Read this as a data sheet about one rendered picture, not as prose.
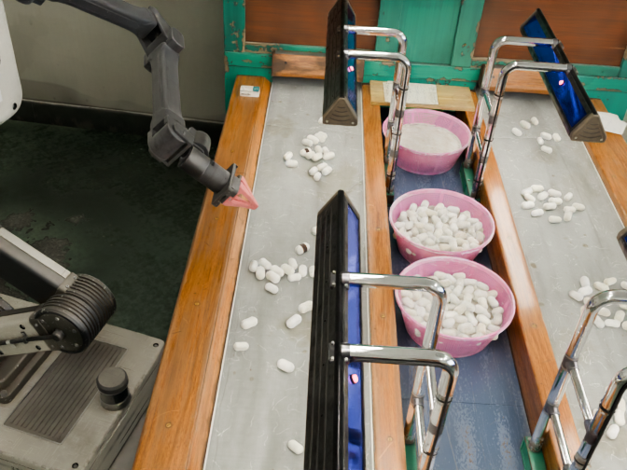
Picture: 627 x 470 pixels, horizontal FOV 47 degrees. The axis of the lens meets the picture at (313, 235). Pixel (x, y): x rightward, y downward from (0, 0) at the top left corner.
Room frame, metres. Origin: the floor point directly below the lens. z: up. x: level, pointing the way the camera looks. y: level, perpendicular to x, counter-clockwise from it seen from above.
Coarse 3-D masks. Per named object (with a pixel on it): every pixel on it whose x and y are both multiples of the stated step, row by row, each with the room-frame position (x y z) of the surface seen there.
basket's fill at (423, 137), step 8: (408, 128) 1.98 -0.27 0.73; (416, 128) 1.97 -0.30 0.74; (424, 128) 1.99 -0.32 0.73; (432, 128) 2.00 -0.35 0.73; (440, 128) 1.99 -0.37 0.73; (408, 136) 1.92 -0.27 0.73; (416, 136) 1.93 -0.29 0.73; (424, 136) 1.93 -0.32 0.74; (432, 136) 1.94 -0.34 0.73; (440, 136) 1.93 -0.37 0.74; (448, 136) 1.95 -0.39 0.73; (456, 136) 1.95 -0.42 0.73; (400, 144) 1.87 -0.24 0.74; (408, 144) 1.88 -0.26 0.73; (416, 144) 1.88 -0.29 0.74; (424, 144) 1.89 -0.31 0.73; (432, 144) 1.88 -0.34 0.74; (440, 144) 1.90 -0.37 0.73; (448, 144) 1.89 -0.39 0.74; (456, 144) 1.90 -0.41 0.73; (432, 152) 1.84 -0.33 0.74; (440, 152) 1.84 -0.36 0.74
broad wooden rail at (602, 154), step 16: (592, 144) 1.90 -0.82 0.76; (608, 144) 1.91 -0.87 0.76; (624, 144) 1.92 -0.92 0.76; (592, 160) 1.84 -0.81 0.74; (608, 160) 1.81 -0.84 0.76; (624, 160) 1.82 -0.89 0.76; (608, 176) 1.73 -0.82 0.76; (624, 176) 1.73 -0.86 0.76; (608, 192) 1.68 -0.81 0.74; (624, 192) 1.65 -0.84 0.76; (624, 208) 1.58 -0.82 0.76; (624, 224) 1.53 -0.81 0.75
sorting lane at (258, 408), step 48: (288, 96) 2.11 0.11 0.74; (288, 144) 1.82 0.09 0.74; (336, 144) 1.84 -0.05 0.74; (288, 192) 1.58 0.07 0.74; (288, 240) 1.37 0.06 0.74; (240, 288) 1.19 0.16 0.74; (288, 288) 1.20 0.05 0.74; (240, 336) 1.04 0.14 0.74; (288, 336) 1.05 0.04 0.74; (240, 384) 0.92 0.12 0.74; (288, 384) 0.92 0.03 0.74; (240, 432) 0.81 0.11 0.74; (288, 432) 0.81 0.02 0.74
